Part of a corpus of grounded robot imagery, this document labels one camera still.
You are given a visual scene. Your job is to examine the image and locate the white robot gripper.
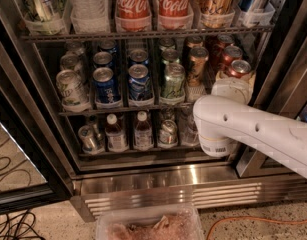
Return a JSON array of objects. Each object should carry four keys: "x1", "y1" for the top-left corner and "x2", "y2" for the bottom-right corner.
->
[{"x1": 211, "y1": 71, "x2": 256, "y2": 105}]

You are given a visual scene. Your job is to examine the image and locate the red coke can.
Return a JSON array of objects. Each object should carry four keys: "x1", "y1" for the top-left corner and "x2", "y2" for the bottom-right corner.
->
[
  {"x1": 217, "y1": 45, "x2": 243, "y2": 71},
  {"x1": 209, "y1": 34, "x2": 235, "y2": 68},
  {"x1": 226, "y1": 60, "x2": 251, "y2": 78}
]

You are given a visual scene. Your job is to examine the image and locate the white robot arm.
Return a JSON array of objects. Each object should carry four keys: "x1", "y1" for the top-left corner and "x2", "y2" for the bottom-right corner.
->
[{"x1": 193, "y1": 75, "x2": 307, "y2": 179}]

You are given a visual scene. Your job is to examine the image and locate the front gold brown can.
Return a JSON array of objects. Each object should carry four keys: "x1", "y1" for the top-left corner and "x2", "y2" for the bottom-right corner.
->
[{"x1": 187, "y1": 46, "x2": 209, "y2": 87}]

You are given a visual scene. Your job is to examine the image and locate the gold brown can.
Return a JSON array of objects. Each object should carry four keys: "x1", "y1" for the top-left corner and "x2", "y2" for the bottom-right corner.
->
[
  {"x1": 187, "y1": 46, "x2": 209, "y2": 87},
  {"x1": 182, "y1": 36, "x2": 204, "y2": 67}
]

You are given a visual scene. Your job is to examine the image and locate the rear gold brown can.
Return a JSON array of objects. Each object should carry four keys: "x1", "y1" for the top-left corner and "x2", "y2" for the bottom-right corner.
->
[{"x1": 182, "y1": 36, "x2": 204, "y2": 67}]

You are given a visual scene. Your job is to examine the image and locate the front green can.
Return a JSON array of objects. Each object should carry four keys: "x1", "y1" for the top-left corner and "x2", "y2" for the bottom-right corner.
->
[{"x1": 161, "y1": 63, "x2": 185, "y2": 99}]

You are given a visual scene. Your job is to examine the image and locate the middle green can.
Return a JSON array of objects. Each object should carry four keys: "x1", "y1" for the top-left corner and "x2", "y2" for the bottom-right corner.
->
[{"x1": 160, "y1": 48, "x2": 180, "y2": 70}]

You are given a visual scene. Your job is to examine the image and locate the clear water bottle bottom shelf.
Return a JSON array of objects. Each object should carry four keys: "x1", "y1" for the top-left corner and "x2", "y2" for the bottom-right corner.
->
[{"x1": 180, "y1": 109, "x2": 199, "y2": 147}]

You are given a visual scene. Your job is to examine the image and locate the clear water bottle shelf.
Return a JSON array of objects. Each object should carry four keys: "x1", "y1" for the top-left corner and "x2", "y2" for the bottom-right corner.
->
[
  {"x1": 180, "y1": 109, "x2": 199, "y2": 147},
  {"x1": 66, "y1": 0, "x2": 111, "y2": 20}
]

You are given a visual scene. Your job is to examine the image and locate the rear green can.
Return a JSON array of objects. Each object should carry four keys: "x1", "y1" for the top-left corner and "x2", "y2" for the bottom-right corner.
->
[{"x1": 158, "y1": 37, "x2": 176, "y2": 52}]

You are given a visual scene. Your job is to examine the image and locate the silver green can bottom shelf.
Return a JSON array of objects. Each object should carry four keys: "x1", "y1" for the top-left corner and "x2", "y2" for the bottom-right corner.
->
[{"x1": 159, "y1": 120, "x2": 177, "y2": 144}]

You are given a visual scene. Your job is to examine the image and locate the front blue pepsi can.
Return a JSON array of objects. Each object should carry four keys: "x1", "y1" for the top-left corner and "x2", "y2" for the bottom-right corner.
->
[{"x1": 128, "y1": 64, "x2": 152, "y2": 101}]

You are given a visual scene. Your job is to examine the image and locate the blue pepsi can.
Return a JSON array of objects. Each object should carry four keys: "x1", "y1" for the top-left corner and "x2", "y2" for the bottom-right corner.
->
[
  {"x1": 128, "y1": 49, "x2": 149, "y2": 66},
  {"x1": 128, "y1": 64, "x2": 152, "y2": 101}
]

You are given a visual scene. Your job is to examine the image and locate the rear blue pepsi can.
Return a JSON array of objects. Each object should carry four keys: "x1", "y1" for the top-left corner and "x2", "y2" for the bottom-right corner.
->
[{"x1": 128, "y1": 49, "x2": 149, "y2": 66}]

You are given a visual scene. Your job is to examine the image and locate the left tall coca-cola can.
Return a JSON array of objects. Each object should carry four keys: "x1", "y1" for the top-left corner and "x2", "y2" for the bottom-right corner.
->
[{"x1": 116, "y1": 0, "x2": 149, "y2": 19}]

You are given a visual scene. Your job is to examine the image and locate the stainless steel fridge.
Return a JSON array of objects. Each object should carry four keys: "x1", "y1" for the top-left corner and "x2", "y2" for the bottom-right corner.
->
[{"x1": 0, "y1": 0, "x2": 307, "y2": 221}]

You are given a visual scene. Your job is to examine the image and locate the rear dark blue can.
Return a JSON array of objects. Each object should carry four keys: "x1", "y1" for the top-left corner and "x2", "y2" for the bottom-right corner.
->
[{"x1": 99, "y1": 40, "x2": 118, "y2": 54}]

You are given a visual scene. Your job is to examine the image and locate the dark blue can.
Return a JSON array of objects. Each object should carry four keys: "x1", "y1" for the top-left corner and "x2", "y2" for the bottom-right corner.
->
[
  {"x1": 99, "y1": 40, "x2": 118, "y2": 54},
  {"x1": 93, "y1": 67, "x2": 121, "y2": 104},
  {"x1": 93, "y1": 52, "x2": 114, "y2": 68}
]

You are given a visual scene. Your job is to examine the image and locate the front dark blue can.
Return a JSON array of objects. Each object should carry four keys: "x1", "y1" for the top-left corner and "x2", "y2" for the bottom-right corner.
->
[{"x1": 93, "y1": 67, "x2": 121, "y2": 104}]

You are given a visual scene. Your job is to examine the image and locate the middle dark blue can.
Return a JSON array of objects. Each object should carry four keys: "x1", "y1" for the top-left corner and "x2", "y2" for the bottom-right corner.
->
[{"x1": 93, "y1": 52, "x2": 114, "y2": 68}]

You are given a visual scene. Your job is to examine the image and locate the rear white 7up can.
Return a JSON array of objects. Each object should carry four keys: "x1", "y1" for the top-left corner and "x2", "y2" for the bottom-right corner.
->
[{"x1": 65, "y1": 41, "x2": 86, "y2": 57}]

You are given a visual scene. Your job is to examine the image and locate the white 7up can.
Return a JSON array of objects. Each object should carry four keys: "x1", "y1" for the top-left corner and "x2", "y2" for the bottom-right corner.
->
[
  {"x1": 65, "y1": 41, "x2": 86, "y2": 57},
  {"x1": 56, "y1": 70, "x2": 88, "y2": 106},
  {"x1": 60, "y1": 53, "x2": 86, "y2": 82}
]

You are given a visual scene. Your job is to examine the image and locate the front white 7up can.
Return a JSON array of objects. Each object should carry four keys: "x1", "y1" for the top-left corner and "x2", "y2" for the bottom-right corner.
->
[{"x1": 56, "y1": 70, "x2": 88, "y2": 106}]

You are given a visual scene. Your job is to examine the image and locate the middle white 7up can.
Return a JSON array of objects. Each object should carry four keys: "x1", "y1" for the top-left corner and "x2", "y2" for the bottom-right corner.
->
[{"x1": 60, "y1": 53, "x2": 86, "y2": 82}]

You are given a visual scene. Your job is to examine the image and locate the clear water bottle top shelf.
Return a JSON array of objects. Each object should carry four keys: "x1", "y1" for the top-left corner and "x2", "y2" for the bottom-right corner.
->
[{"x1": 66, "y1": 0, "x2": 111, "y2": 20}]

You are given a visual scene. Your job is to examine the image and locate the tall green white can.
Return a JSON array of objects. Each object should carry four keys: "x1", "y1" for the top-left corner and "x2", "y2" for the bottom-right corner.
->
[{"x1": 22, "y1": 0, "x2": 66, "y2": 22}]

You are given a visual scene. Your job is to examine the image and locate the open glass fridge door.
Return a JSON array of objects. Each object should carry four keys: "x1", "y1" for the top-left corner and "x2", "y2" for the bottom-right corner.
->
[{"x1": 0, "y1": 90, "x2": 71, "y2": 215}]

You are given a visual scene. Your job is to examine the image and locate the right brown tea bottle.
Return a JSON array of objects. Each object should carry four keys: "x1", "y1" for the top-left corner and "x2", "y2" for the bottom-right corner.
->
[{"x1": 134, "y1": 111, "x2": 153, "y2": 150}]

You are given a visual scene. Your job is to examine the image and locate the brown tea bottle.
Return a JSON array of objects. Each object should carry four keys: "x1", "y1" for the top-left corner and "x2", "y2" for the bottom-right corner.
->
[
  {"x1": 134, "y1": 111, "x2": 153, "y2": 150},
  {"x1": 105, "y1": 114, "x2": 128, "y2": 152}
]

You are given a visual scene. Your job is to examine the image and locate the left brown tea bottle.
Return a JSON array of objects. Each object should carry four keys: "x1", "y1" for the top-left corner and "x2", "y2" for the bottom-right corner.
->
[{"x1": 105, "y1": 114, "x2": 128, "y2": 152}]

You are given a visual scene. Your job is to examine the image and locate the clear plastic bin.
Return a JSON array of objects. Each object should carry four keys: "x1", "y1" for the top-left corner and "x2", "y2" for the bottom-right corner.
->
[{"x1": 96, "y1": 203, "x2": 204, "y2": 240}]

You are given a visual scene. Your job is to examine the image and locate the orange extension cable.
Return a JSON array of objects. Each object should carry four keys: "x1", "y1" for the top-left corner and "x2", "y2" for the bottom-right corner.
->
[{"x1": 205, "y1": 213, "x2": 307, "y2": 240}]

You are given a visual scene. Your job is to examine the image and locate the black cables on floor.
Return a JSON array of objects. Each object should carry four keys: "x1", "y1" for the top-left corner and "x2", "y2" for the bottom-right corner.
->
[{"x1": 0, "y1": 209, "x2": 47, "y2": 240}]

